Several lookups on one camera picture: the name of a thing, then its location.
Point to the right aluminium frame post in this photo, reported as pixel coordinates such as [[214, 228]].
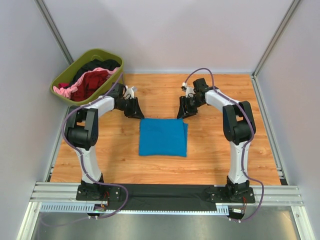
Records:
[[276, 37]]

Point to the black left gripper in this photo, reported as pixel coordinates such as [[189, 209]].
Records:
[[130, 107]]

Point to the aluminium frame post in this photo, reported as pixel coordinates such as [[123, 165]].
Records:
[[276, 37], [54, 30]]

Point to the aluminium front frame beam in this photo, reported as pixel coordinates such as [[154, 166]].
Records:
[[270, 195]]

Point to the left aluminium frame post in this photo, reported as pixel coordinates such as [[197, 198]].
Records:
[[54, 30]]

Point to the dark red garment in bin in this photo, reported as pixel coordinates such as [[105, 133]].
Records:
[[88, 85]]

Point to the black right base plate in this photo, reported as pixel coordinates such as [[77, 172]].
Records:
[[225, 194]]

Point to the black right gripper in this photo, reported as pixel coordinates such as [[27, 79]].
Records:
[[185, 106]]

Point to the pink garment in bin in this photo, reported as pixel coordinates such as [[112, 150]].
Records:
[[75, 86]]

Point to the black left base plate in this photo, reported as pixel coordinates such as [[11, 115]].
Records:
[[96, 192]]

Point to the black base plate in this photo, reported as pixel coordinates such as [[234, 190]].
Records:
[[225, 194], [96, 192]]

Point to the green plastic laundry bin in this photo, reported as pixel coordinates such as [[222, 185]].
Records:
[[91, 84]]

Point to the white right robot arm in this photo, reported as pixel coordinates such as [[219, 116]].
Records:
[[238, 129]]

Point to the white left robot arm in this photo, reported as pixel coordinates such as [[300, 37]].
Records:
[[81, 131]]

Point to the blue t shirt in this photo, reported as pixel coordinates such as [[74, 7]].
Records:
[[163, 137]]

